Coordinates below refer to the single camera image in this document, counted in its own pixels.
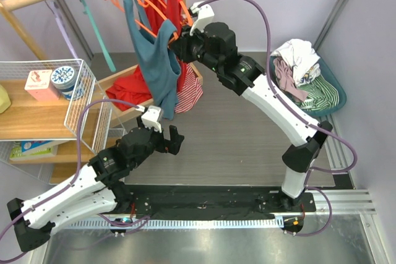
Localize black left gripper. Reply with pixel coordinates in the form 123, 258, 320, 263
130, 116, 184, 169

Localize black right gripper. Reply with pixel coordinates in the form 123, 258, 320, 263
170, 22, 222, 74

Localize blue tank top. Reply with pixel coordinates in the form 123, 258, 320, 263
123, 0, 181, 120

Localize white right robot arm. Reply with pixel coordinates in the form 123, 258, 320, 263
170, 22, 327, 211

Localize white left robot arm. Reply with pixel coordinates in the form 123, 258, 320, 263
7, 126, 184, 252

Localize red garment on hanger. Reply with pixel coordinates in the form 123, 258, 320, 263
106, 1, 186, 111

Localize teal plastic hanger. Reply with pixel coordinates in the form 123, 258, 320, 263
79, 0, 116, 73

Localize lilac plastic hanger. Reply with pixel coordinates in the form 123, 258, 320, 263
44, 0, 79, 59

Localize red white striped garment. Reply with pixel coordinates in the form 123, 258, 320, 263
174, 63, 204, 113

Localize pink crumpled garment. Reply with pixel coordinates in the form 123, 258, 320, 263
273, 57, 308, 102

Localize blue white round tin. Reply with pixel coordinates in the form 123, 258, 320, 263
50, 66, 84, 100

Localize white crumpled garment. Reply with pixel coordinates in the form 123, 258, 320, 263
271, 39, 321, 87

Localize stacked books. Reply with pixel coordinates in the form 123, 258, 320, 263
9, 141, 58, 162

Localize pink box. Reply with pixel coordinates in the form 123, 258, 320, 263
24, 69, 60, 101

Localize teal laundry basket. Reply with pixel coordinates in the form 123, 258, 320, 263
285, 53, 347, 117

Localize green white striped shirt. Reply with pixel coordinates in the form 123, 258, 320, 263
292, 75, 340, 112

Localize yellow object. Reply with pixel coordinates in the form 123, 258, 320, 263
0, 85, 11, 114

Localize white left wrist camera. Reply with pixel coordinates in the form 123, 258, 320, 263
136, 105, 163, 132

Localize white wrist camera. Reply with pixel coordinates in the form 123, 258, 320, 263
136, 105, 163, 132
189, 1, 215, 36

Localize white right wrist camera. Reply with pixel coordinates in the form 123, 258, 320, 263
189, 1, 215, 36

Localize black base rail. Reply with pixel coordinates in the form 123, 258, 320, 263
108, 185, 317, 221

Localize white cable duct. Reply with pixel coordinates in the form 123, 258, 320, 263
64, 216, 284, 230

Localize white wire basket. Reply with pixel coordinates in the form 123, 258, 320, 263
1, 59, 126, 184

